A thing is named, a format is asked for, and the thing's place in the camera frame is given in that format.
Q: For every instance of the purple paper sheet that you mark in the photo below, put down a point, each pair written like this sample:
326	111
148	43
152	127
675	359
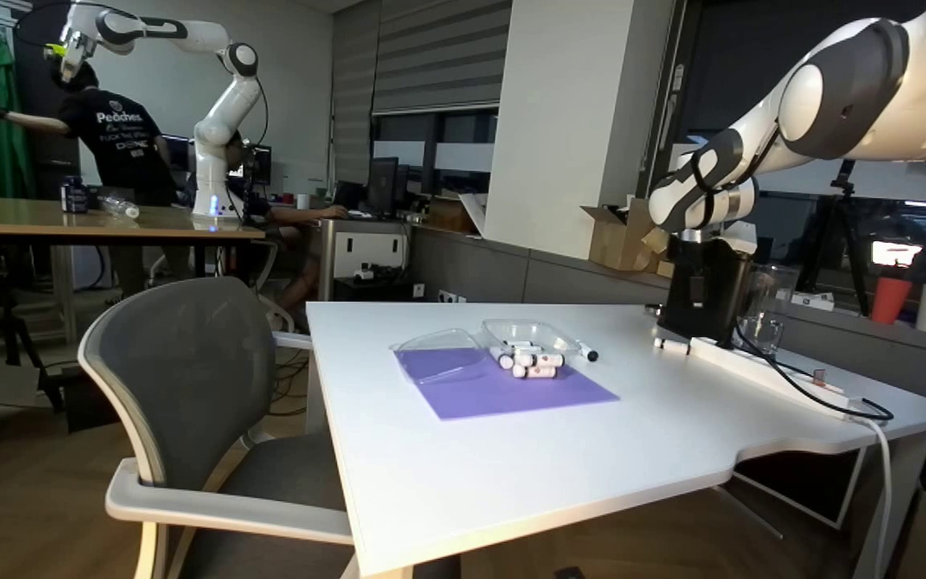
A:
470	385

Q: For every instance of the cardboard box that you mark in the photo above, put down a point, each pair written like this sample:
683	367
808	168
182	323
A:
625	240

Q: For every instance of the white markers in container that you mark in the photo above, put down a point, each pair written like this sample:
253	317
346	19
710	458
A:
528	361

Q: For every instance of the person in black shirt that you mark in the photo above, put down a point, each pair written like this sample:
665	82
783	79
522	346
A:
120	134

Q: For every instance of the grey office chair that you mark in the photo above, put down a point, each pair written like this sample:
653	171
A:
190	371

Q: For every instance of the white marker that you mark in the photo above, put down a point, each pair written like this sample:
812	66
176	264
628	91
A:
675	346

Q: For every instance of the black tripod right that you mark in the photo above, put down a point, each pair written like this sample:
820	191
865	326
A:
833	231

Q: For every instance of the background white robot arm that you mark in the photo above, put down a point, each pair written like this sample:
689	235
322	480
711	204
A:
95	22

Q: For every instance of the white robot arm foreground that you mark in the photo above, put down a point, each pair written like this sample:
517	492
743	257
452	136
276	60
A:
860	94

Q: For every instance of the wooden background table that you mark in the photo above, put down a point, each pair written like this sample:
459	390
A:
155	224

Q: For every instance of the white drawer cabinet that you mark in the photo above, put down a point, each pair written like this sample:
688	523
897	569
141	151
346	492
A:
355	241

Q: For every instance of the clear plastic container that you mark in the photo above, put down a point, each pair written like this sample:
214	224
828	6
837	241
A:
528	333

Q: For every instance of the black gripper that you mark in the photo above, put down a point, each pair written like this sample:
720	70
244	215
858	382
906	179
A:
707	290

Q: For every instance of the orange cup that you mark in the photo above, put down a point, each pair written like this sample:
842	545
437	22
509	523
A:
888	299

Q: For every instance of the white power strip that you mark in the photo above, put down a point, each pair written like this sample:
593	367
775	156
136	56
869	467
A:
770	378

